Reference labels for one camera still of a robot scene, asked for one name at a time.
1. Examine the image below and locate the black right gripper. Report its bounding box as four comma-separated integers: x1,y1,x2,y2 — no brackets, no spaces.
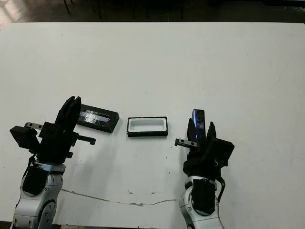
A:
175,117,229,179

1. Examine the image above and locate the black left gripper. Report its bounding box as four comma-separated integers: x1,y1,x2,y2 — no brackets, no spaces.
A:
23,96,97,165

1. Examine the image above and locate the black oblong camera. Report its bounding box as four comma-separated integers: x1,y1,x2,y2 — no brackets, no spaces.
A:
192,109,206,144

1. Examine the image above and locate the black box lid with print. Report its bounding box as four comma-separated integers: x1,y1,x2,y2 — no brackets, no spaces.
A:
76,104,120,134

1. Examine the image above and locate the black box with white insert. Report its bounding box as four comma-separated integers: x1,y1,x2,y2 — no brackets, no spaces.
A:
127,116,169,138

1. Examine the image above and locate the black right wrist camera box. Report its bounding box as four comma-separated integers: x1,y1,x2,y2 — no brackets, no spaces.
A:
209,137,235,167

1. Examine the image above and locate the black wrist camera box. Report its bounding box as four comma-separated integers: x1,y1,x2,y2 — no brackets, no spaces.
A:
209,137,235,167
10,125,42,153

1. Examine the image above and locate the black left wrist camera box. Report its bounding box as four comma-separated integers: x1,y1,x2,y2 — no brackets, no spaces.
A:
10,125,42,153

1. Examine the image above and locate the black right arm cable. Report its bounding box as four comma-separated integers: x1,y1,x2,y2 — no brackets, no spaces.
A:
214,177,226,201

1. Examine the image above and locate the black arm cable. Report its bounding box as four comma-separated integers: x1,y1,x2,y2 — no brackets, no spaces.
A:
22,152,40,189
214,177,226,201

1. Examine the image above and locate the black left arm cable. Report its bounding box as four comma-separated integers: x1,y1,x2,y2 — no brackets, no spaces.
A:
22,152,40,189

